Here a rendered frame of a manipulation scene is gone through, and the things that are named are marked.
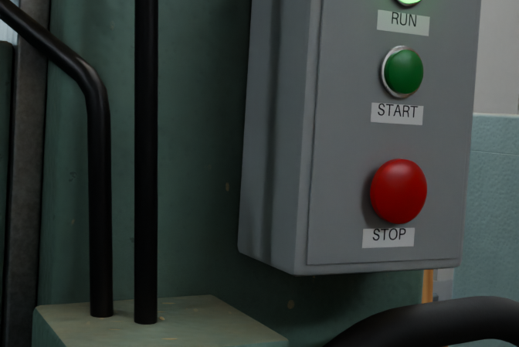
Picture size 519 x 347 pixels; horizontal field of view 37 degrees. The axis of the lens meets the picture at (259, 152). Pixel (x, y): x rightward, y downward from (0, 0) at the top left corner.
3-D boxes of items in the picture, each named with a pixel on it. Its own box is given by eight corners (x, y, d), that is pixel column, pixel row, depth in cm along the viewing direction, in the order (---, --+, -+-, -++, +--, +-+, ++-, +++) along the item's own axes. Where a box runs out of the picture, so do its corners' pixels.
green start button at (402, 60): (377, 96, 35) (381, 43, 35) (418, 99, 36) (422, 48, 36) (385, 96, 35) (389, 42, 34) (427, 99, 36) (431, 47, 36)
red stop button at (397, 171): (363, 222, 35) (368, 157, 35) (415, 221, 37) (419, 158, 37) (377, 226, 34) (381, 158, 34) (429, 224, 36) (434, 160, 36)
